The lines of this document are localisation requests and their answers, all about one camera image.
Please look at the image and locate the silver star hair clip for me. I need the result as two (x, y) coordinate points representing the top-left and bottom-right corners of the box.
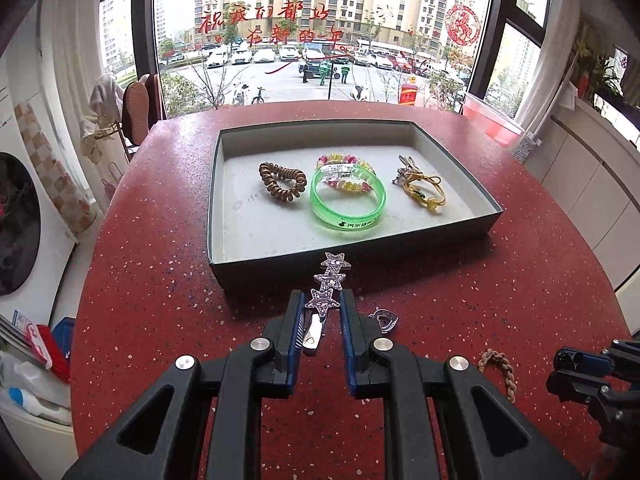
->
(302, 252), (352, 356)

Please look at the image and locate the pink yellow spiral bracelet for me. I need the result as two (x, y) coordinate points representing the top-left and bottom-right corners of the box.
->
(316, 152), (378, 194)

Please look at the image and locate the grey jewelry tray box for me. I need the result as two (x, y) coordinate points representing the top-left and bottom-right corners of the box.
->
(207, 119), (502, 290)

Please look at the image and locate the white blue bottle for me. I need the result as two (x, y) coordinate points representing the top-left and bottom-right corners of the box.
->
(8, 387), (72, 427)

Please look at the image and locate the silver heart pendant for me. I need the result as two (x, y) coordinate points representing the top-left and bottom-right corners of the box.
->
(369, 309), (399, 335)

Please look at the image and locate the white washing machine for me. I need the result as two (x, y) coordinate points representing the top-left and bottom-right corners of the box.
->
(0, 84), (75, 324)

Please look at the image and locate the green translucent bangle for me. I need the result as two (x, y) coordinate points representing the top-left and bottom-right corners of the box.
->
(309, 162), (387, 231)

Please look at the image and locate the brown slipper on rack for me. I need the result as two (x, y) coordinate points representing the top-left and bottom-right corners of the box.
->
(122, 74), (165, 146)

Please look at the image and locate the braided beige rope bracelet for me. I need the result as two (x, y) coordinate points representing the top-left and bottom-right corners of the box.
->
(476, 348), (519, 404)

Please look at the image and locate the brown spiral hair tie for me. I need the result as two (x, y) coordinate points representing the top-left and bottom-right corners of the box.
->
(258, 160), (308, 204)

